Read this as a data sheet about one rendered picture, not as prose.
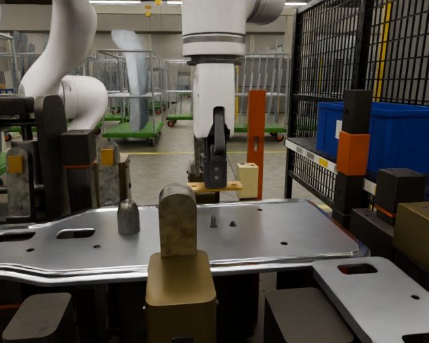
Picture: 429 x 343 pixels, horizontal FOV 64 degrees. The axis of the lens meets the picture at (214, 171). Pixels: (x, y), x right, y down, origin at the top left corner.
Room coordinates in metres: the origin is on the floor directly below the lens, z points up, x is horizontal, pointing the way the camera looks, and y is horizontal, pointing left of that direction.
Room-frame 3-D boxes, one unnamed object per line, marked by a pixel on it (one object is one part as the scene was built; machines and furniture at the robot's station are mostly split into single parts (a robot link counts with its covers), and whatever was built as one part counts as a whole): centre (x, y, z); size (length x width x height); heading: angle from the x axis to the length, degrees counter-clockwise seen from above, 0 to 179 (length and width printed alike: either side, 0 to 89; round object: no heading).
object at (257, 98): (0.66, -0.08, 0.95); 0.03 x 0.01 x 0.50; 97
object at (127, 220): (0.48, 0.13, 1.02); 0.03 x 0.03 x 0.07
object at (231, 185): (0.49, 0.00, 1.07); 0.08 x 0.04 x 0.01; 97
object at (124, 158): (0.67, 0.20, 0.88); 0.11 x 0.07 x 0.37; 7
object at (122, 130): (7.39, 1.66, 0.89); 1.90 x 1.00 x 1.77; 4
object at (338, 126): (0.84, -0.39, 1.10); 0.30 x 0.17 x 0.13; 11
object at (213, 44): (0.49, 0.00, 1.26); 0.09 x 0.08 x 0.03; 7
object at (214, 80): (0.49, 0.00, 1.19); 0.10 x 0.07 x 0.11; 7
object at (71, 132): (0.68, 0.27, 0.91); 0.07 x 0.05 x 0.42; 7
